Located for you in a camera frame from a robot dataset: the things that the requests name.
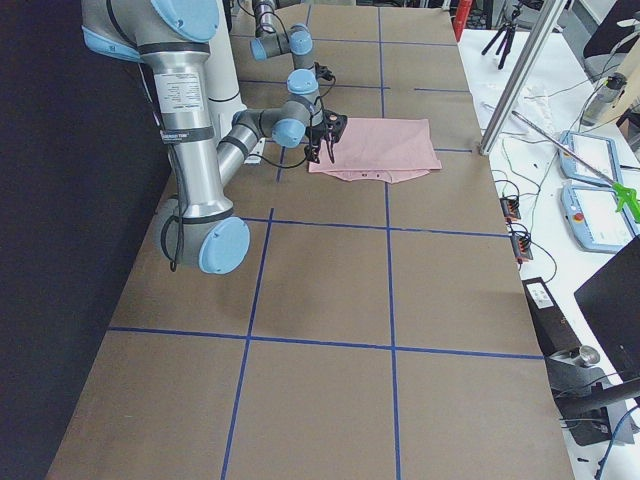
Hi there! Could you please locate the black tripod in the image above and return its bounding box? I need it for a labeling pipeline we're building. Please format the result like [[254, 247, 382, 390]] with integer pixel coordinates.
[[481, 6, 520, 70]]

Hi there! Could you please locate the black monitor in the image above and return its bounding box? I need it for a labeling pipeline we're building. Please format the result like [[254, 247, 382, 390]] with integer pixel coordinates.
[[574, 237, 639, 374]]

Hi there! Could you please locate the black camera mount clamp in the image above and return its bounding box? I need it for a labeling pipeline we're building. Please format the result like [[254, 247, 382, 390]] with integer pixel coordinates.
[[545, 345, 639, 447]]

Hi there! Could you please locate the near blue teach pendant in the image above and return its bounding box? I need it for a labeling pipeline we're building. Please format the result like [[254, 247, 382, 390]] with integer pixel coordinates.
[[561, 184, 639, 254]]

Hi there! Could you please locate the orange connector block near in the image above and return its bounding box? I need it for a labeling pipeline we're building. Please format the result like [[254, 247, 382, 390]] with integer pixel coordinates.
[[507, 223, 533, 265]]

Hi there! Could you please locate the aluminium frame post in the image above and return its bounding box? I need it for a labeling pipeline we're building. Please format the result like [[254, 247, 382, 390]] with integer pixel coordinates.
[[479, 0, 566, 156]]

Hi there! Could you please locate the far blue teach pendant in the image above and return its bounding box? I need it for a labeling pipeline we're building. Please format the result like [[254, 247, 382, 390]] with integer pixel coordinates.
[[559, 130, 621, 187]]

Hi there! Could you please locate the black box with label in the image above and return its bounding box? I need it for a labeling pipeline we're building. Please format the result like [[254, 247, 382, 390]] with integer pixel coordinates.
[[522, 277, 582, 368]]

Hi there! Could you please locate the pink Snoopy t-shirt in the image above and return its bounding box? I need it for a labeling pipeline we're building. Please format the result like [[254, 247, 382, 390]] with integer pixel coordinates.
[[308, 118, 442, 184]]

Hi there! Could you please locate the metal rod green clip stand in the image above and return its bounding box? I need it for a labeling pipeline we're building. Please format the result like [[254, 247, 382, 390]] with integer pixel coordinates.
[[511, 110, 640, 223]]

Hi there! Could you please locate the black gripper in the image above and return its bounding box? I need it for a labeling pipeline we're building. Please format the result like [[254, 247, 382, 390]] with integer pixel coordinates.
[[304, 110, 347, 163], [314, 62, 334, 83]]

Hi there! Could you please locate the grey water bottle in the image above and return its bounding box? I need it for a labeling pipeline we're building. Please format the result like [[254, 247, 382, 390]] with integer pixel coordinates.
[[580, 72, 627, 127]]

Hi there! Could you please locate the red cylinder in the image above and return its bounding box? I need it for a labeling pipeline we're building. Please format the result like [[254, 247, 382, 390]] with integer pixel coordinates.
[[452, 0, 474, 42]]

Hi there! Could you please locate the orange connector block far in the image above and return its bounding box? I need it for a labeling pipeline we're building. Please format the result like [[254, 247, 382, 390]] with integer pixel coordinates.
[[499, 197, 521, 223]]

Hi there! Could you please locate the orange connector block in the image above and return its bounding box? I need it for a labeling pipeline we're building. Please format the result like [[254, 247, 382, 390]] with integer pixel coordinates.
[[499, 197, 521, 223], [507, 223, 533, 265]]

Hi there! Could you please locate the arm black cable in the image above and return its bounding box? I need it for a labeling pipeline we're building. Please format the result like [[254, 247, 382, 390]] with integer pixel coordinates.
[[159, 97, 334, 274]]

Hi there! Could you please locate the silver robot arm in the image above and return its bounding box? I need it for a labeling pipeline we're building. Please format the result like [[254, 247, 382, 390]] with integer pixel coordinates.
[[82, 1, 347, 275], [250, 0, 336, 82]]

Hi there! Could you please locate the blue teach pendant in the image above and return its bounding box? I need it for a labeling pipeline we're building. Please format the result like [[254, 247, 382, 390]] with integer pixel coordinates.
[[559, 130, 621, 187], [561, 184, 639, 254]]

